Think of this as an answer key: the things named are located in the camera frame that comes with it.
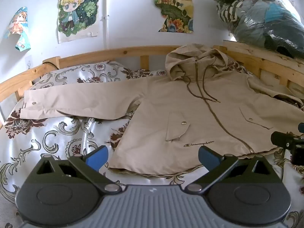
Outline floral bed sheet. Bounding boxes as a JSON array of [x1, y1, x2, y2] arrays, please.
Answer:
[[0, 66, 304, 228]]

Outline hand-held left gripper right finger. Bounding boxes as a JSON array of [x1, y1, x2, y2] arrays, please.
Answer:
[[186, 146, 283, 193]]

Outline clear plastic bag of clothes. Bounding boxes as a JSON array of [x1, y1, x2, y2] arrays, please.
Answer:
[[202, 0, 304, 59]]

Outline white wall cable conduit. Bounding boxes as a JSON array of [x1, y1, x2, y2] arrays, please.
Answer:
[[102, 0, 111, 51]]

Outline floral pillow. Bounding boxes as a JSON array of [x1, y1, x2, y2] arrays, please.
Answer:
[[30, 60, 130, 91]]

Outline beige hooded jacket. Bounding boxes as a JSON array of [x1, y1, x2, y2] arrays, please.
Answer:
[[20, 44, 304, 178]]

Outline small cartoon wall poster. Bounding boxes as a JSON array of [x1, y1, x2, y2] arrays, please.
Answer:
[[3, 7, 31, 52]]

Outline landscape wall poster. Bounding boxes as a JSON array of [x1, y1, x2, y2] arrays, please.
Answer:
[[153, 0, 194, 33]]

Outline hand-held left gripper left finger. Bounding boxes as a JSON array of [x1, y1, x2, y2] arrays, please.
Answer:
[[30, 145, 122, 193]]

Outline wooden bed frame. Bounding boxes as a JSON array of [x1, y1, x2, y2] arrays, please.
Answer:
[[0, 40, 304, 129]]

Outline cartoon figure wall poster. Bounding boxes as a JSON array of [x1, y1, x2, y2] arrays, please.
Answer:
[[57, 0, 99, 44]]

